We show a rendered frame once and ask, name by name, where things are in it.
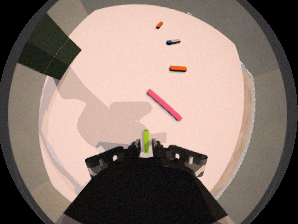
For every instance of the pink long rod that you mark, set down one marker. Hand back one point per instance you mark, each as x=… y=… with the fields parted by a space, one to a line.
x=164 y=105

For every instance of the orange rod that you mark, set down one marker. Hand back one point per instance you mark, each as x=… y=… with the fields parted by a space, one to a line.
x=159 y=25
x=178 y=68

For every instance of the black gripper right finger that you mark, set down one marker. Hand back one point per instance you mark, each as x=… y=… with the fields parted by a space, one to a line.
x=194 y=160

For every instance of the grey rod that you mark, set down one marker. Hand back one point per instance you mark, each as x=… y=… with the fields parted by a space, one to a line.
x=175 y=41

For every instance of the lime green rod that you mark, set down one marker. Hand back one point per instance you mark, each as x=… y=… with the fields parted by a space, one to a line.
x=146 y=141

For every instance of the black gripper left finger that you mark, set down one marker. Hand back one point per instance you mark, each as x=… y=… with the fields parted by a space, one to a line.
x=103 y=160

